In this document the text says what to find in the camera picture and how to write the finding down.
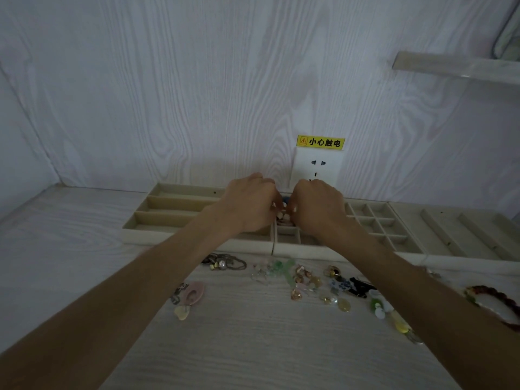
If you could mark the person's left hand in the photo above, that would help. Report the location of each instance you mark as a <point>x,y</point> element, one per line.
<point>245,203</point>

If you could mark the beige tray with long compartments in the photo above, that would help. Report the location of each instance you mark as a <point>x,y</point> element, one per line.
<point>170,215</point>

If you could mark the person's left fingers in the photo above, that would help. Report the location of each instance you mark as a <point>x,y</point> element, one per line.
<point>273,192</point>

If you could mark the small pearl jewellery piece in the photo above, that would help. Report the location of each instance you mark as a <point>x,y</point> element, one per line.
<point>284,216</point>

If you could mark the person's right hand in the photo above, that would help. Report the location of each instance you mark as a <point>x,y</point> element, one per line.
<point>317,209</point>

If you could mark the cream heart pendant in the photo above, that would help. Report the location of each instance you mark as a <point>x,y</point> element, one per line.
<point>182,312</point>

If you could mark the black jewellery piece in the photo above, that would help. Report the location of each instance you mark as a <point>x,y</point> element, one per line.
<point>361,287</point>

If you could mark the beige tray with small grid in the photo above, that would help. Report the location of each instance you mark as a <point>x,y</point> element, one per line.
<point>378,225</point>

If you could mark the person's right fingers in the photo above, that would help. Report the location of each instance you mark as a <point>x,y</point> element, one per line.
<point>294,198</point>

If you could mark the cluster of gold earrings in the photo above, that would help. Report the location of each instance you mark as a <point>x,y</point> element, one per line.
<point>304,278</point>

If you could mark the yellow bead jewellery piece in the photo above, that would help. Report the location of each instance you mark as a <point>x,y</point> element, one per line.
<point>402,326</point>

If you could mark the green and white bead piece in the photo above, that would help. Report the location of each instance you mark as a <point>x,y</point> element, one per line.
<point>378,306</point>

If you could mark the yellow warning label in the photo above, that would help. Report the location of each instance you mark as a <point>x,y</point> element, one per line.
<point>321,142</point>

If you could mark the pink oval pendant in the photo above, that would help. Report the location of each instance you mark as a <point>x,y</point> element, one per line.
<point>194,293</point>

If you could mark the clear acrylic shelf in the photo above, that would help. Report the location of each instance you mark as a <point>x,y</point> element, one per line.
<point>455,65</point>

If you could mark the blue and white floral piece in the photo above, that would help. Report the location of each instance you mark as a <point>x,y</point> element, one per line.
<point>339,286</point>

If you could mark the white wall socket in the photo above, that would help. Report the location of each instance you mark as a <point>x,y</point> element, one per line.
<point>319,166</point>

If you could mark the beige tray with raised dividers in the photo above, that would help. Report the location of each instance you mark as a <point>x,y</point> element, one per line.
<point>455,231</point>

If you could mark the yellow oval pendant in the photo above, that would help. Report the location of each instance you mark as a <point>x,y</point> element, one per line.
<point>344,305</point>

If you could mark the person's left forearm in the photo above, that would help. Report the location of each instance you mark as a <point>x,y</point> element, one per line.
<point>122,296</point>

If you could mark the person's right forearm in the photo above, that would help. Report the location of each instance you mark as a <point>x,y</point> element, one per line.
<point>426,304</point>

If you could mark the clear crystal jewellery piece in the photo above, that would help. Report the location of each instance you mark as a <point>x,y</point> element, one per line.
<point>261,274</point>

